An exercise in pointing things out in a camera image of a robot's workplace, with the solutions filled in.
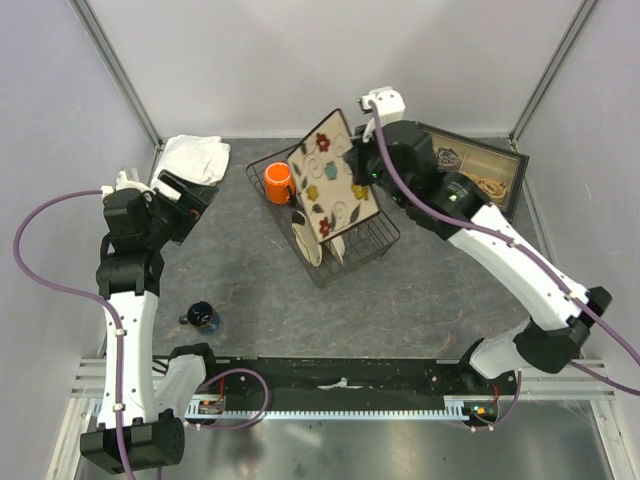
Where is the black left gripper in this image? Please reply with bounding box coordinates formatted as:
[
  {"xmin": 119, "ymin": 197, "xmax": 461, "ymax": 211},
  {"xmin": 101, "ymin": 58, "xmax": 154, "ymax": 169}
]
[{"xmin": 143, "ymin": 170, "xmax": 218, "ymax": 248}]

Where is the orange plastic mug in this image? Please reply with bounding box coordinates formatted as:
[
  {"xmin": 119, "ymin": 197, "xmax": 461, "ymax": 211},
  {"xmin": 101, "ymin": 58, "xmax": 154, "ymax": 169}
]
[{"xmin": 263, "ymin": 162, "xmax": 296, "ymax": 205}]

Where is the square floral plate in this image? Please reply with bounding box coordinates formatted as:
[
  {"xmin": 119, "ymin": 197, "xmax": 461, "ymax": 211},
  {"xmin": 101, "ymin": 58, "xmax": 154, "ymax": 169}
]
[{"xmin": 286, "ymin": 109, "xmax": 380, "ymax": 243}]

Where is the blue ringed round plate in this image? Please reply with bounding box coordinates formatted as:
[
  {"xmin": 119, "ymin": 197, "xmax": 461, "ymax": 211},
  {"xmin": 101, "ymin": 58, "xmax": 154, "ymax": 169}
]
[{"xmin": 328, "ymin": 235, "xmax": 346, "ymax": 265}]

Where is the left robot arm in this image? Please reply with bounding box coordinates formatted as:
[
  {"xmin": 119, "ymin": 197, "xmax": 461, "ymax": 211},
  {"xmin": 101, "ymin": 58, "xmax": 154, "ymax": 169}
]
[{"xmin": 80, "ymin": 171, "xmax": 220, "ymax": 475}]

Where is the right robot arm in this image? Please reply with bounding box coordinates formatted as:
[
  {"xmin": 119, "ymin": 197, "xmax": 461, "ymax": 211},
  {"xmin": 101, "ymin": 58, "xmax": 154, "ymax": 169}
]
[{"xmin": 347, "ymin": 120, "xmax": 612, "ymax": 394}]

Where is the white crumpled cloth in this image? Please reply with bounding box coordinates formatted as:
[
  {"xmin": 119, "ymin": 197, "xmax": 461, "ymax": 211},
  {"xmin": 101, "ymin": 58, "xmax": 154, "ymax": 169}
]
[{"xmin": 150, "ymin": 135, "xmax": 231, "ymax": 186}]

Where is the black glass-lid jewelry box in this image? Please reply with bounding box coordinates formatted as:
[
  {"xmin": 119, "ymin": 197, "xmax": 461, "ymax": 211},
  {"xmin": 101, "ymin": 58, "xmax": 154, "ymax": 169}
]
[{"xmin": 418, "ymin": 122, "xmax": 529, "ymax": 221}]

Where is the small dark blue cup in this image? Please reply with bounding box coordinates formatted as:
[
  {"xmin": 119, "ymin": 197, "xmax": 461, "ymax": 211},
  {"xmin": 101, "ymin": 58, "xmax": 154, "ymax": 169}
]
[{"xmin": 178, "ymin": 301, "xmax": 221, "ymax": 335}]

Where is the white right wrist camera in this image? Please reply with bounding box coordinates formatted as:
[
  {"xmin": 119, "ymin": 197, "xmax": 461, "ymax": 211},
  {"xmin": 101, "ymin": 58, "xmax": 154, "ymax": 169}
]
[{"xmin": 358, "ymin": 86, "xmax": 406, "ymax": 126}]

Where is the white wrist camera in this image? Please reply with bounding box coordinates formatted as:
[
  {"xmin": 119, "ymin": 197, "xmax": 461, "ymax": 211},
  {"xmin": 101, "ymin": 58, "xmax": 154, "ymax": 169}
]
[
  {"xmin": 101, "ymin": 167, "xmax": 152, "ymax": 199},
  {"xmin": 358, "ymin": 86, "xmax": 406, "ymax": 126}
]

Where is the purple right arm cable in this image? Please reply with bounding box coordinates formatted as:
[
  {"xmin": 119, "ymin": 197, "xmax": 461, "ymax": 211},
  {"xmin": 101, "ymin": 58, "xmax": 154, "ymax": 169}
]
[{"xmin": 357, "ymin": 97, "xmax": 640, "ymax": 392}]

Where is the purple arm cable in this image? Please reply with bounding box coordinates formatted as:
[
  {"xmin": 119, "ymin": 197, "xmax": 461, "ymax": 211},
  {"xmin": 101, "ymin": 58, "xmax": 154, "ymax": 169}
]
[
  {"xmin": 12, "ymin": 188, "xmax": 137, "ymax": 480},
  {"xmin": 357, "ymin": 97, "xmax": 640, "ymax": 392}
]

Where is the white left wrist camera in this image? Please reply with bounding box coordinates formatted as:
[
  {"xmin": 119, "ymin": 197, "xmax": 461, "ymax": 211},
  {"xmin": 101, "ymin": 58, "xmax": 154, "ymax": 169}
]
[{"xmin": 101, "ymin": 167, "xmax": 152, "ymax": 199}]

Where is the black wire dish rack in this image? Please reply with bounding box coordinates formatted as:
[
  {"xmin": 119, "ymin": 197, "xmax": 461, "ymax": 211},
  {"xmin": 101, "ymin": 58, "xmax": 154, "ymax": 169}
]
[{"xmin": 245, "ymin": 147, "xmax": 400, "ymax": 287}]

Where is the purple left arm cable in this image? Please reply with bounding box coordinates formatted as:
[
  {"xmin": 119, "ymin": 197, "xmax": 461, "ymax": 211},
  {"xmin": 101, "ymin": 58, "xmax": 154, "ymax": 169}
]
[{"xmin": 12, "ymin": 188, "xmax": 137, "ymax": 480}]

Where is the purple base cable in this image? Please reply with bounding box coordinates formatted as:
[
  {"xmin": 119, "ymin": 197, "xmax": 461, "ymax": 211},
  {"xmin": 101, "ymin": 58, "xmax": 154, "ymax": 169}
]
[{"xmin": 184, "ymin": 367, "xmax": 271, "ymax": 431}]

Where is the aluminium frame rail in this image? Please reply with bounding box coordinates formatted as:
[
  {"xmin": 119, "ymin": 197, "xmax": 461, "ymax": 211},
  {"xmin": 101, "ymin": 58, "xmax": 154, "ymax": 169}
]
[{"xmin": 69, "ymin": 0, "xmax": 164, "ymax": 150}]

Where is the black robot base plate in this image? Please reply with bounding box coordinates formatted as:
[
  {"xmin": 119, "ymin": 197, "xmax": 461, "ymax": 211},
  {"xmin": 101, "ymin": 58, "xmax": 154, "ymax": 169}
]
[{"xmin": 198, "ymin": 357, "xmax": 516, "ymax": 411}]

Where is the blue slotted cable duct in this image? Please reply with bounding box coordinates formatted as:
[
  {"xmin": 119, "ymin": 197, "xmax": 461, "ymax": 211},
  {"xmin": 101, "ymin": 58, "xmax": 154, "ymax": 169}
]
[{"xmin": 185, "ymin": 398, "xmax": 469, "ymax": 422}]

